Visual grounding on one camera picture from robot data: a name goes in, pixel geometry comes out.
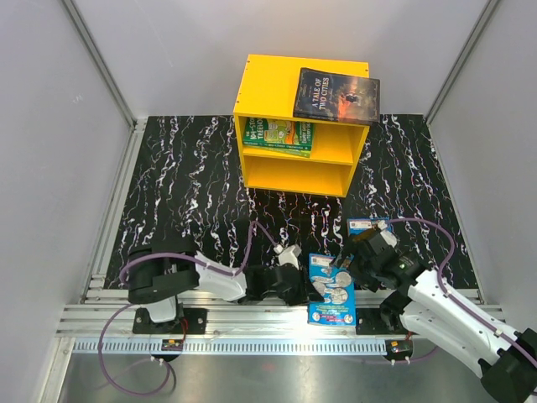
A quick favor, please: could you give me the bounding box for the green 104-Storey Treehouse book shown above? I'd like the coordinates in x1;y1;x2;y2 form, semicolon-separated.
242;118;315;154

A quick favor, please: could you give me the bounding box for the dark Tale of Two Cities book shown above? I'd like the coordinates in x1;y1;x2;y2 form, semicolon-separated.
293;67;380;125

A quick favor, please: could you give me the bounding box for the lime green 65-Storey Treehouse book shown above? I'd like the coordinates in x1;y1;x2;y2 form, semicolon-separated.
252;146;311;159

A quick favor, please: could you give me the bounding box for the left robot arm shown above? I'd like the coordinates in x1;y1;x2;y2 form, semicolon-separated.
119;237;324;333

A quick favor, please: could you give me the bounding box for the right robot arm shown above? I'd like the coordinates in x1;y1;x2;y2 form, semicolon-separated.
331;224;536;402

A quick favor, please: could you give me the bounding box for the blue 130-Storey Treehouse book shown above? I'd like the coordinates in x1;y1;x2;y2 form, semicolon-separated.
347;217;395;239

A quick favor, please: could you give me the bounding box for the yellow wooden shelf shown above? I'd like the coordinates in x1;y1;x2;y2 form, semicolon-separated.
233;54;369;197

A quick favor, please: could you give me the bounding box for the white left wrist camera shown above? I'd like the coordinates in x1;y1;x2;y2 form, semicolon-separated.
274;244;301;270

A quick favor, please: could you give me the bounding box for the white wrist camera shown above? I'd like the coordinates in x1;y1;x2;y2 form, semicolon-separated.
274;244;301;270
372;220;399;248

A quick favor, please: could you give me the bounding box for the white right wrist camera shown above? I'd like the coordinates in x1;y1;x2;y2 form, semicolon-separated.
372;220;399;248

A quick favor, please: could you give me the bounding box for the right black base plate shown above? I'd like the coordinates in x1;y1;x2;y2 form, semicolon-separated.
355;307;408;336

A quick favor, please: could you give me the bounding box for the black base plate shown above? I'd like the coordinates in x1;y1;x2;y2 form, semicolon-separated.
355;307;408;336
132;307;208;335

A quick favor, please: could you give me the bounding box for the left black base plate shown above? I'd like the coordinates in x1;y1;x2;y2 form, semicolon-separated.
132;307;208;335

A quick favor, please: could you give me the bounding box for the aluminium front rail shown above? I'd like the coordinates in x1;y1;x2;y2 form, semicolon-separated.
56;272;513;337

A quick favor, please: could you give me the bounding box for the perforated cable duct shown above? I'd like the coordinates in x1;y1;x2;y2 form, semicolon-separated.
73;338;410;356

